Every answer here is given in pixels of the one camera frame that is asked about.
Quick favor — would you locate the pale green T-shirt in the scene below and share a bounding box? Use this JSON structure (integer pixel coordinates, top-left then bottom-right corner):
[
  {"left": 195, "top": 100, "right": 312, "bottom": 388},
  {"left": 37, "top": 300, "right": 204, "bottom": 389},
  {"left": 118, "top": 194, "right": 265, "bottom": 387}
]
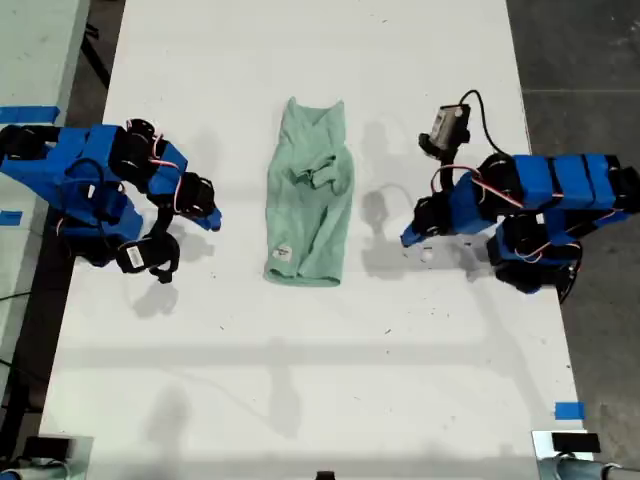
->
[{"left": 263, "top": 96, "right": 357, "bottom": 289}]

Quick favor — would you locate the black metal strut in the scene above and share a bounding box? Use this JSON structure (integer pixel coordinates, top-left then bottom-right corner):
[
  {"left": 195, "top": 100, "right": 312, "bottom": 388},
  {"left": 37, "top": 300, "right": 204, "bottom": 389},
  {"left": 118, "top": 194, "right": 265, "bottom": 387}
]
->
[{"left": 79, "top": 22, "right": 112, "bottom": 91}]

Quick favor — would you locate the long blue tape strip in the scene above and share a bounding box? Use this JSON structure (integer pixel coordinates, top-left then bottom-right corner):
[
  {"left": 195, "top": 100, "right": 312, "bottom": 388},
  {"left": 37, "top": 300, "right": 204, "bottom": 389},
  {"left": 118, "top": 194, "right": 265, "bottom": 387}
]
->
[{"left": 0, "top": 105, "right": 61, "bottom": 125}]

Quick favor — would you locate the white side table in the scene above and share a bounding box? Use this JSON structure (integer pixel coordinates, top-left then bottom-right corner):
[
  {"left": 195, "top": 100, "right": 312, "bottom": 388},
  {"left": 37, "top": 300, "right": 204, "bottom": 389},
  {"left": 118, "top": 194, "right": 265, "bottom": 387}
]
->
[{"left": 0, "top": 0, "right": 92, "bottom": 401}]

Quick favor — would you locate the blue tape patch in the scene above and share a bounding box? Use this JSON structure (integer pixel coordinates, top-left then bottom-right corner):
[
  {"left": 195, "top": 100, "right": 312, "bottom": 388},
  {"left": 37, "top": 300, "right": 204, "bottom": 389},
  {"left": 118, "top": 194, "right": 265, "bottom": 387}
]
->
[{"left": 554, "top": 401, "right": 586, "bottom": 421}]

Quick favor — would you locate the small black box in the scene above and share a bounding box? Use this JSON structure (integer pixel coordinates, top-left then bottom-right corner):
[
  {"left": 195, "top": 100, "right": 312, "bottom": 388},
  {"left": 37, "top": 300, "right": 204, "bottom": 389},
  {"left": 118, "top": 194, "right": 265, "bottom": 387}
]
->
[
  {"left": 23, "top": 436, "right": 70, "bottom": 460},
  {"left": 551, "top": 432, "right": 601, "bottom": 452}
]

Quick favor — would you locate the pale grey padded tube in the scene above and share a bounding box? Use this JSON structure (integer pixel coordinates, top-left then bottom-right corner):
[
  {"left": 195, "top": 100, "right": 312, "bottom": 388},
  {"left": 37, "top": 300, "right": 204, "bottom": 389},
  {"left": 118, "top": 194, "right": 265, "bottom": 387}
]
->
[
  {"left": 538, "top": 455, "right": 640, "bottom": 480},
  {"left": 0, "top": 460, "right": 71, "bottom": 480}
]

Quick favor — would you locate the black camera box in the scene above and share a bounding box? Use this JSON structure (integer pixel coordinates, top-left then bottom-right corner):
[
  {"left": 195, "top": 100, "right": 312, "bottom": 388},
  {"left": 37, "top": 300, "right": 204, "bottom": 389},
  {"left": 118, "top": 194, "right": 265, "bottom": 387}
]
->
[
  {"left": 418, "top": 103, "right": 474, "bottom": 161},
  {"left": 115, "top": 234, "right": 181, "bottom": 285}
]

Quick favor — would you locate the black camera cable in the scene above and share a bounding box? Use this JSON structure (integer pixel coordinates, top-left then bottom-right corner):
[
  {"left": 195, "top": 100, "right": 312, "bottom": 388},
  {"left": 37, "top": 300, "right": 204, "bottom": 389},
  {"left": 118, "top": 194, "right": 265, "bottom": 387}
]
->
[
  {"left": 62, "top": 158, "right": 109, "bottom": 236},
  {"left": 459, "top": 89, "right": 514, "bottom": 156}
]

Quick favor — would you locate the black base cable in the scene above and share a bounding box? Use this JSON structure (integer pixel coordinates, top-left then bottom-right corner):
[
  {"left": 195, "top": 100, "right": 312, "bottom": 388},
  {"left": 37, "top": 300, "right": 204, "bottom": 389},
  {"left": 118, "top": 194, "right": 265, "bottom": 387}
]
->
[{"left": 558, "top": 244, "right": 584, "bottom": 306}]

